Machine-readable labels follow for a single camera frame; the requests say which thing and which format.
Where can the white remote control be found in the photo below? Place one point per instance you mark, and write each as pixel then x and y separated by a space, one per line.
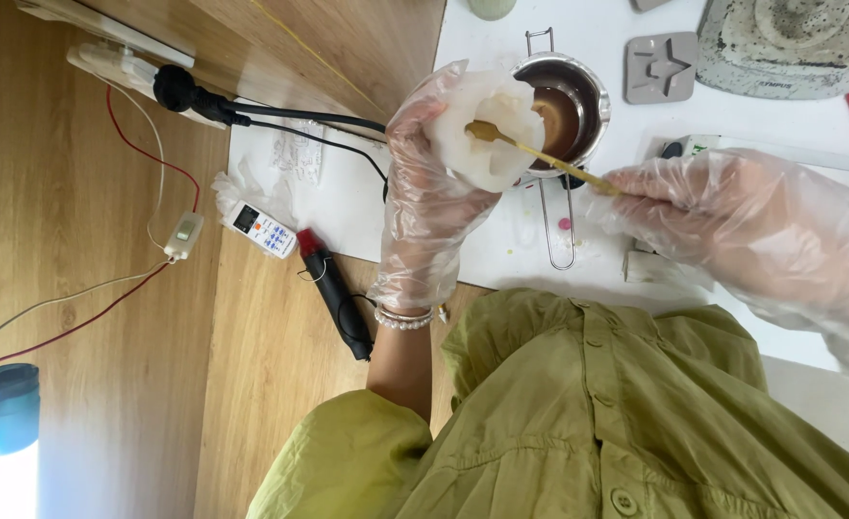
pixel 262 229

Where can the black heat tool red tip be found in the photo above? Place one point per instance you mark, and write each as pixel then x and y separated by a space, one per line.
pixel 334 288

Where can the grey star silicone mold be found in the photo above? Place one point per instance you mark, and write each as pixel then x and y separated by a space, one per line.
pixel 661 68

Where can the brown melted wax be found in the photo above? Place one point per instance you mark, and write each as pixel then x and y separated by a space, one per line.
pixel 565 122

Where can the person's right fingers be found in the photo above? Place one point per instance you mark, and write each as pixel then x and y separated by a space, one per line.
pixel 633 196

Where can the small grey mold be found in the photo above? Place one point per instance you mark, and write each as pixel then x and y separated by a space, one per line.
pixel 652 3

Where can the white device with black knob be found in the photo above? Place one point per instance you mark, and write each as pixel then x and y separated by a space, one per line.
pixel 688 146

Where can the pale green round object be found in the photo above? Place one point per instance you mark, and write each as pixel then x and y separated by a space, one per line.
pixel 491 7

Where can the white power strip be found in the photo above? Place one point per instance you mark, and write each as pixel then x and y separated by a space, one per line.
pixel 125 72

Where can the person's right hand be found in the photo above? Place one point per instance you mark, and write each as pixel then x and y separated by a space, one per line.
pixel 742 216

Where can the white flat strip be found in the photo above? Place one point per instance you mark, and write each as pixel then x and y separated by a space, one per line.
pixel 814 155

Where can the pink wax drop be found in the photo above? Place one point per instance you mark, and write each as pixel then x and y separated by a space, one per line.
pixel 564 223

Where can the person's left hand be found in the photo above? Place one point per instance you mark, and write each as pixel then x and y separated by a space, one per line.
pixel 417 209

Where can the wooden stirring stick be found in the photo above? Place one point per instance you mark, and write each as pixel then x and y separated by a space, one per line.
pixel 533 150

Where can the white silicone mold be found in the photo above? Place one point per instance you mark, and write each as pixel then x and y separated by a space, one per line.
pixel 471 164

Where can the green shirt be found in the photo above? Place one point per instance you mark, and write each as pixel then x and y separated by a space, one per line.
pixel 576 432

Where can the blue capped lamp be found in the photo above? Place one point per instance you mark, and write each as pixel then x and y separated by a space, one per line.
pixel 10 411

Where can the clear plastic bag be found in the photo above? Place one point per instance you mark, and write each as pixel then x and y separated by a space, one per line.
pixel 251 184

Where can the steel melting pot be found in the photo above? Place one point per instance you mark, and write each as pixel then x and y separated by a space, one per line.
pixel 592 86

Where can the white inline switch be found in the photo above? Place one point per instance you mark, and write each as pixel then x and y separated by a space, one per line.
pixel 183 234

